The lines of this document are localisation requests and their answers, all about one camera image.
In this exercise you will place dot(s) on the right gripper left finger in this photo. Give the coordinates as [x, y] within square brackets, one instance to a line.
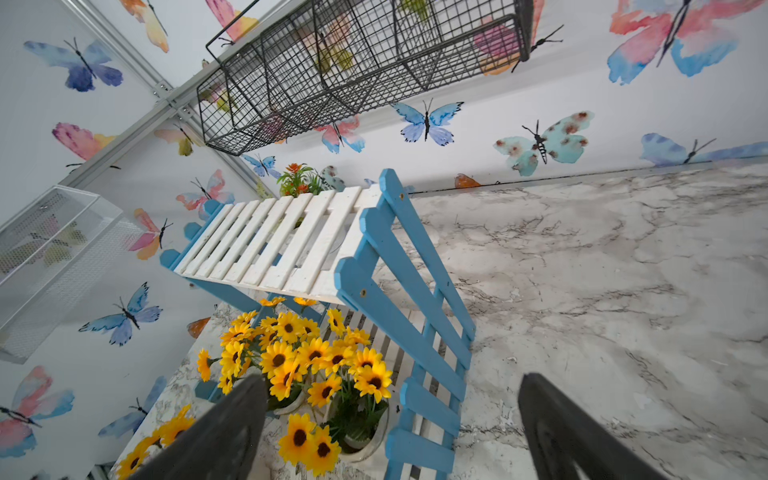
[222, 444]

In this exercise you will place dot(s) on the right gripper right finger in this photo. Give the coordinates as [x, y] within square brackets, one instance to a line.
[565, 441]

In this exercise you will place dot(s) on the sunflower pot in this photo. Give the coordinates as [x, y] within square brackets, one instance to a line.
[161, 438]
[348, 394]
[281, 344]

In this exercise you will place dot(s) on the blue white wooden shelf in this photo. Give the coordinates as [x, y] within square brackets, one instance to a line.
[366, 249]

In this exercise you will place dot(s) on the mixed flower pot behind shelf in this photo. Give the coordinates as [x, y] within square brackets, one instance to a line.
[301, 178]

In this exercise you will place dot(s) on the white mesh wall basket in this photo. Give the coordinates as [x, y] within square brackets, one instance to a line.
[53, 253]

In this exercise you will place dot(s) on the black wire wall basket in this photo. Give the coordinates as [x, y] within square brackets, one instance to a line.
[312, 63]

